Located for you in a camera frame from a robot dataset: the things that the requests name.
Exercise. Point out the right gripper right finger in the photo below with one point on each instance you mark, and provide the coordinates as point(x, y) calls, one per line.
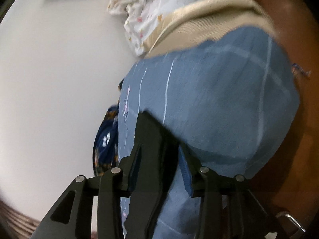
point(228, 207)

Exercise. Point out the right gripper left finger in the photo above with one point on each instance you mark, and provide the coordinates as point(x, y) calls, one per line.
point(70, 216)

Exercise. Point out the black pants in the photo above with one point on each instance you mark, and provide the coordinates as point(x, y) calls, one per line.
point(164, 184)

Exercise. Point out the beige curtain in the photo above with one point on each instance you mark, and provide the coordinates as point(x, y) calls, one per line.
point(20, 225)

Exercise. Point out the navy dog print blanket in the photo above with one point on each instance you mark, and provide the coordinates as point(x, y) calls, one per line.
point(105, 148)

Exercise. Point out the blue grid bedsheet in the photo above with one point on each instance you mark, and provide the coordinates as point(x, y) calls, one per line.
point(232, 101)

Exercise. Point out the beige mattress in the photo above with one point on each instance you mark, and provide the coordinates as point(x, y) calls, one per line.
point(205, 20)

